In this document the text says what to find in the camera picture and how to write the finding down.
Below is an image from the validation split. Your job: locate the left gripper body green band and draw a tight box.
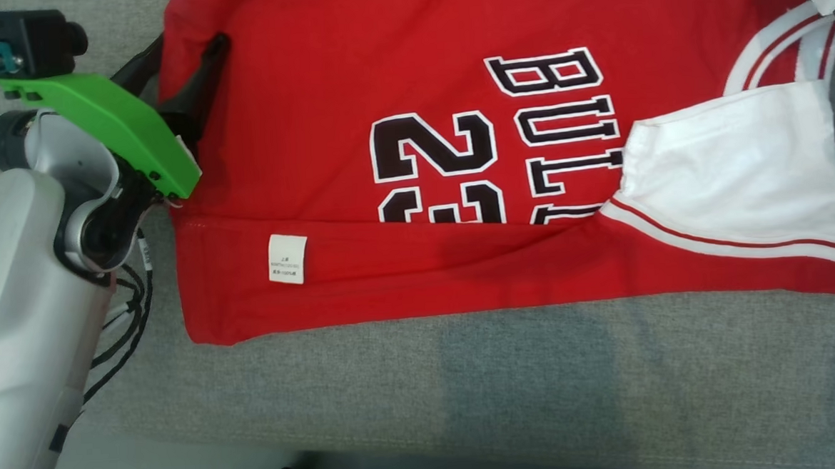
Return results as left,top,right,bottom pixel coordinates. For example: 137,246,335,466
0,66,208,275

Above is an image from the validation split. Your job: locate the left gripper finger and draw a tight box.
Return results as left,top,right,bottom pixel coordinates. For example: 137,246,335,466
108,34,168,98
156,33,236,145

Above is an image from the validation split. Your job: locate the red white basketball jersey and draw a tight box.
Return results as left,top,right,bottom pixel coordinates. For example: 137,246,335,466
153,0,835,348

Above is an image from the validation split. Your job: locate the grey fabric sofa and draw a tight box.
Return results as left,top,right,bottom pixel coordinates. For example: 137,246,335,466
0,0,835,469

